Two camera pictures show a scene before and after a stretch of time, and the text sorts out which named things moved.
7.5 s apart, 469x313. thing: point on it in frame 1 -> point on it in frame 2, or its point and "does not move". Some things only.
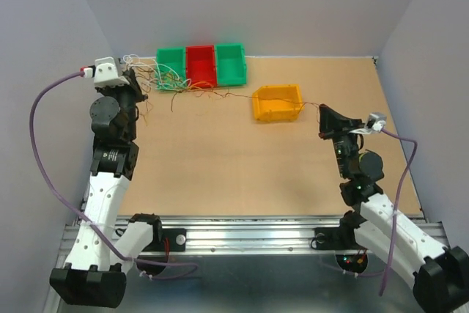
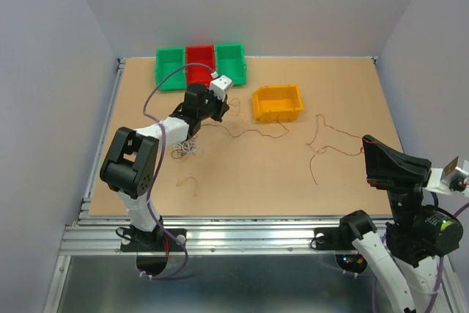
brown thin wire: x=302 y=102 -> x=253 y=130
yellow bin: x=278 y=102 does not move
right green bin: x=231 y=67 does not move
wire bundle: x=149 y=72 -> x=179 y=149
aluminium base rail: x=252 y=235 does not move
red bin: x=201 y=64 does not move
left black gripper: x=131 y=86 -> x=223 y=106
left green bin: x=171 y=69 does not move
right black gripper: x=329 y=122 -> x=381 y=163
